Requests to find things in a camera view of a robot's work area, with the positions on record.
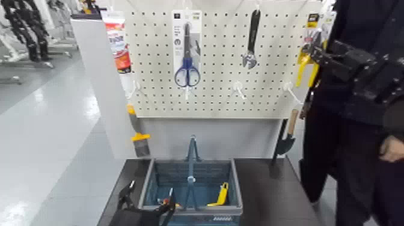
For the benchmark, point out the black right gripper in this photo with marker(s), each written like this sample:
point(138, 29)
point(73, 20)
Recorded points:
point(352, 61)

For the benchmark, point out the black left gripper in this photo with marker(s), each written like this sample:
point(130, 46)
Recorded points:
point(135, 217)

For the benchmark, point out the yellow pliers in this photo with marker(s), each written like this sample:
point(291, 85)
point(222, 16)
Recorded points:
point(301, 67)

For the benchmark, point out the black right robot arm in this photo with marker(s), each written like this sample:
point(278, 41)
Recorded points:
point(388, 82)

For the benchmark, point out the teal plastic crate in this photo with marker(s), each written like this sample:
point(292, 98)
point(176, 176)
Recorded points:
point(208, 189)

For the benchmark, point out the person's bare hand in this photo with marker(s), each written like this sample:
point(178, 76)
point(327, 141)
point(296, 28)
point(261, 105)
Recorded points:
point(393, 148)

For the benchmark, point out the small red orange tool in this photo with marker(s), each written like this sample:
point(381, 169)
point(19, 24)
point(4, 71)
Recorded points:
point(164, 202)

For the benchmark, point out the white pegboard hook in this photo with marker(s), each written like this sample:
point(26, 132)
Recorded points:
point(258, 6)
point(187, 92)
point(238, 87)
point(136, 86)
point(288, 88)

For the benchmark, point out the paint brush with orange ferrule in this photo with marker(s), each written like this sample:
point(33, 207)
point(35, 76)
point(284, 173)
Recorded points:
point(140, 146)

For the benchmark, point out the black adjustable wrench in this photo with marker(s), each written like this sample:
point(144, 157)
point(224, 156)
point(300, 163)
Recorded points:
point(252, 34)

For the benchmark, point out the yellow plastic tool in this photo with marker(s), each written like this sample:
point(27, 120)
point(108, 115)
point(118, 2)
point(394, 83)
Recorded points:
point(222, 194)

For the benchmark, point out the beige perforated pegboard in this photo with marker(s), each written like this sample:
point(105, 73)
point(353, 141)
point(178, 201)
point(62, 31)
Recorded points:
point(221, 47)

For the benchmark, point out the person in dark clothes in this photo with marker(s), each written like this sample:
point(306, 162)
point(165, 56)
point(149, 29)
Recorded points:
point(347, 157)

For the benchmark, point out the white display stand panel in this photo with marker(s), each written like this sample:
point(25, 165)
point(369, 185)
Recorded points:
point(104, 94)

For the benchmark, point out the blue scissors on card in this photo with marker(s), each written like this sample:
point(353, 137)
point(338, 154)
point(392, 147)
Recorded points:
point(187, 67)

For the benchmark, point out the red white sealant tube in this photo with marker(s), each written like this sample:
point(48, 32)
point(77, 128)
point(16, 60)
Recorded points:
point(118, 47)

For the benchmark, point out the yellow black object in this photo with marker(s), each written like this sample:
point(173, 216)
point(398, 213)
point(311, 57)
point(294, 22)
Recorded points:
point(88, 6)

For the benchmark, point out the white robot on stand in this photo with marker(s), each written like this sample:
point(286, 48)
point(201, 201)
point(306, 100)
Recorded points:
point(9, 47)

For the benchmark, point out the black robot on stand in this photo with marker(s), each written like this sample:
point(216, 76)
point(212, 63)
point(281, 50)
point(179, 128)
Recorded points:
point(28, 28)

